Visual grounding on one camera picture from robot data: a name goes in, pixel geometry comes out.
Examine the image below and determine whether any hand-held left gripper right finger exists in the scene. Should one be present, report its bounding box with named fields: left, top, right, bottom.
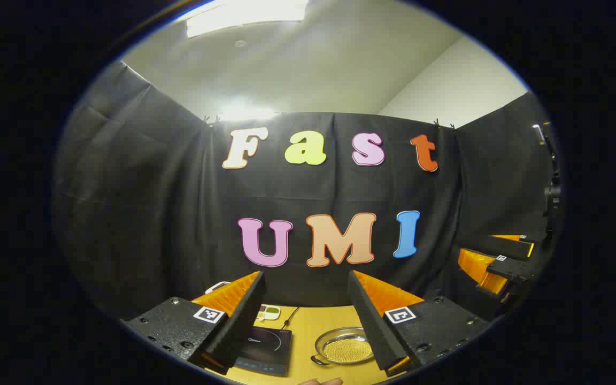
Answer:
left=347, top=270, right=493, bottom=378

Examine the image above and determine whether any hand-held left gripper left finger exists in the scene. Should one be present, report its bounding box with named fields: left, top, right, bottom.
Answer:
left=121, top=270, right=267, bottom=376

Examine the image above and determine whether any black induction cooktop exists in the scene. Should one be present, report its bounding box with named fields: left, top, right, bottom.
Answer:
left=233, top=327, right=292, bottom=377

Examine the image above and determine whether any stainless steel pot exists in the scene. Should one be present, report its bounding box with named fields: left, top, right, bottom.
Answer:
left=311, top=326, right=375, bottom=367

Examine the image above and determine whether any pile of yellow soybeans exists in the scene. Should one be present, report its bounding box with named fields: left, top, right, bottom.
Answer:
left=323, top=337, right=374, bottom=364

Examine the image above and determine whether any black power cable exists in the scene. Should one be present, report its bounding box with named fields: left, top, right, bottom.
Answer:
left=281, top=306, right=301, bottom=330

